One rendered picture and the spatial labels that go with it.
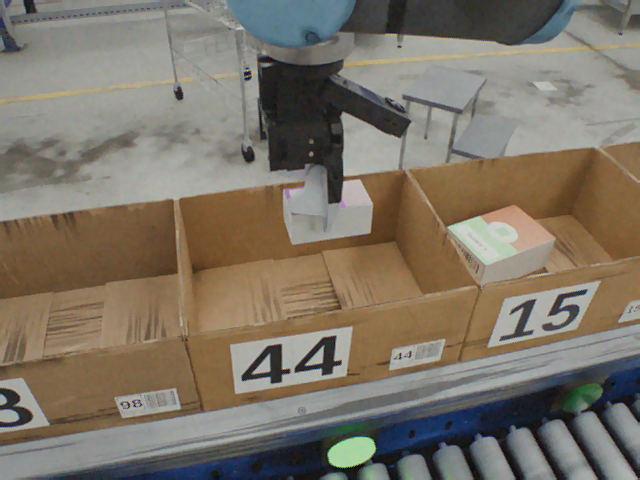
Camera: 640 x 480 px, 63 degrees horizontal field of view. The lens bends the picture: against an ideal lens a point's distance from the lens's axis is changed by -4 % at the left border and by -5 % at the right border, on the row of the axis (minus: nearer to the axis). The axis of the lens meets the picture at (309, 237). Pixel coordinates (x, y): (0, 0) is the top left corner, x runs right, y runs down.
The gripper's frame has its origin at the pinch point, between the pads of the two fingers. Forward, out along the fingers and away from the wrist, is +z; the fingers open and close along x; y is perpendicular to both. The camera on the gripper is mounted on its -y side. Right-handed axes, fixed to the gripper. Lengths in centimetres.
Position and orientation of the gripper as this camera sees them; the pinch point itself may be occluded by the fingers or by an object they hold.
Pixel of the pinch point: (325, 206)
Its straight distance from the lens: 67.0
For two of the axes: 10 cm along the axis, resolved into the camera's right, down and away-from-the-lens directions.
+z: 0.0, 7.5, 6.6
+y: -9.7, 1.5, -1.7
